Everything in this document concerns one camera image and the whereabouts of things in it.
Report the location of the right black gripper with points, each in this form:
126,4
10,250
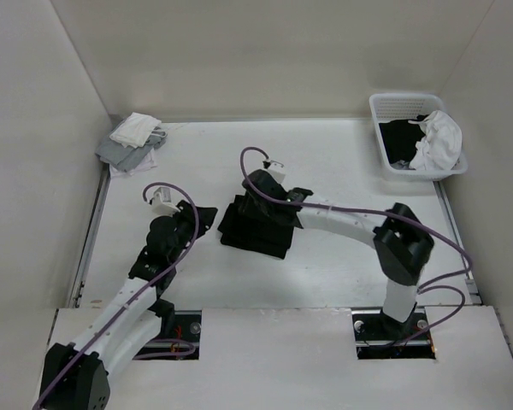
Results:
248,207

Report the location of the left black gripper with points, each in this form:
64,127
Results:
188,213

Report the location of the black tank top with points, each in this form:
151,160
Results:
242,227

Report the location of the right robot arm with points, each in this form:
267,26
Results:
402,249

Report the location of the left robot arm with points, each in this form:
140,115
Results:
80,374

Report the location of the white bottom folded tank top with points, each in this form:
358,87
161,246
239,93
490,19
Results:
148,162

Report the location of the white folded tank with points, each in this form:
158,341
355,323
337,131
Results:
135,130
148,162

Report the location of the grey folded tank top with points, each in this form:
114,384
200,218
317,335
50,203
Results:
126,159

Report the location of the white tank top in basket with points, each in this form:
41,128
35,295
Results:
441,146

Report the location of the black garment in basket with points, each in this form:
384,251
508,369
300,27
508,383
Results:
400,137

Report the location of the white plastic laundry basket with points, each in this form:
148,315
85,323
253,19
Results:
386,107

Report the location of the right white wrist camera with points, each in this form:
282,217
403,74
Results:
276,169

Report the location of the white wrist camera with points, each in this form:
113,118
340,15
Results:
161,202
276,169

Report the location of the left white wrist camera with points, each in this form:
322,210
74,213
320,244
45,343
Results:
161,202

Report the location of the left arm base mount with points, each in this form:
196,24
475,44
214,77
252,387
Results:
179,339

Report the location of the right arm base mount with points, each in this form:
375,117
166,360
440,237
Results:
378,337

